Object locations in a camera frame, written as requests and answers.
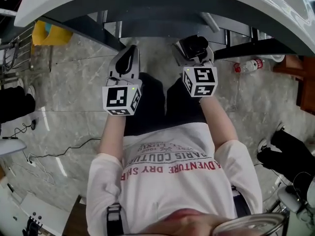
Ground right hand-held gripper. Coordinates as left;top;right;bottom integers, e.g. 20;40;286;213
171;38;219;98

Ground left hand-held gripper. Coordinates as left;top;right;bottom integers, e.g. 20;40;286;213
101;45;144;117

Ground black square object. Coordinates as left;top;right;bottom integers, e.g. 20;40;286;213
184;34;210;59

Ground person's left forearm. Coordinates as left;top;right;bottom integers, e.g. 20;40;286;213
99;113;128;163

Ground person's right forearm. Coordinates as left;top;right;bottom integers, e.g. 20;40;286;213
199;96;239;150

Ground grey drain pipe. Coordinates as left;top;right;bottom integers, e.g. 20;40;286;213
199;11;220;33

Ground person's black trousers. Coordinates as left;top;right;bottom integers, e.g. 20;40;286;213
123;72;208;137

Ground plastic bottle with red label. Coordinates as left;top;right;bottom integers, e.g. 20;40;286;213
233;59;264;74

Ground yellow bin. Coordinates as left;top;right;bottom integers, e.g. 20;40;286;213
31;20;74;47

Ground wooden cabinet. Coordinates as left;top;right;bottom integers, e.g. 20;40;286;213
272;55;315;113

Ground metal rack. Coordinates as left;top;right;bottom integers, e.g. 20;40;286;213
0;25;54;73

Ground person's white printed shirt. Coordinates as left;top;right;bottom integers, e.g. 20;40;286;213
86;122;263;236

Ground white power strip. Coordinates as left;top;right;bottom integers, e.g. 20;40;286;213
26;153;37;167

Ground grey rounded seat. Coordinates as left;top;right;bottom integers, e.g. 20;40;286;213
0;136;28;156

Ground person's face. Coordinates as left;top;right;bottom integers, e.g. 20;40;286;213
141;208;247;236

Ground white table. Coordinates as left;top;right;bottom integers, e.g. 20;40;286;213
0;178;71;236

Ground person's glasses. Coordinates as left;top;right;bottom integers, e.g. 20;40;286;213
212;211;290;236

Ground black floor cable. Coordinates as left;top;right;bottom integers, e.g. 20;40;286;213
22;137;102;158

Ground black harness strap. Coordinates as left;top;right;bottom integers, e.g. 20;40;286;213
231;185;252;218
106;202;124;236

